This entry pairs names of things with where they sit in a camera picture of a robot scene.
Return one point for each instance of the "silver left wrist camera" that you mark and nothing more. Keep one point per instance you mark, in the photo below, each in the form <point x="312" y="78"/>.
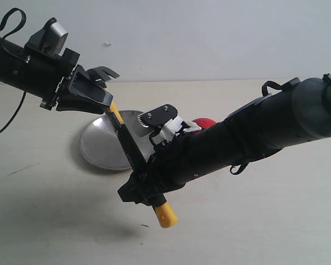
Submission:
<point x="49" y="40"/>

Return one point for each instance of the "red dome push button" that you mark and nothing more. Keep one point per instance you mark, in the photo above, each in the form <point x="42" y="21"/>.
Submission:
<point x="204" y="123"/>

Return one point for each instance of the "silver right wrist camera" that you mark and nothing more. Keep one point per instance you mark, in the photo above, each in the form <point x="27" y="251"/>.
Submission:
<point x="163" y="124"/>

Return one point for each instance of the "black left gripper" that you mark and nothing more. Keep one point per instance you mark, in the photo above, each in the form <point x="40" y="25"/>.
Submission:
<point x="84" y="91"/>

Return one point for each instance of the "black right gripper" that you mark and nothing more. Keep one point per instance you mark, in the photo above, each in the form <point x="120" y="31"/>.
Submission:
<point x="156" y="178"/>

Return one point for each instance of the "round steel plate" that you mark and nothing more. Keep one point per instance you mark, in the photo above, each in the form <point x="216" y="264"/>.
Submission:
<point x="100" y="147"/>

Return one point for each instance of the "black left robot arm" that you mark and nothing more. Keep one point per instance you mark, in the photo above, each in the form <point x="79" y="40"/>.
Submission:
<point x="12" y="66"/>

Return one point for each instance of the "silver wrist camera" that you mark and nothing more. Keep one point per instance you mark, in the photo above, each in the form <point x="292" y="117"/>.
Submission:
<point x="163" y="124"/>
<point x="49" y="40"/>

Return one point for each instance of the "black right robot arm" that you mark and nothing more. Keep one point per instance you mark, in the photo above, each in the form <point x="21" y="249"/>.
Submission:
<point x="288" y="114"/>

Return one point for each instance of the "black yellow claw hammer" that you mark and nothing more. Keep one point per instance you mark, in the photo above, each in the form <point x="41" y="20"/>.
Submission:
<point x="162" y="209"/>

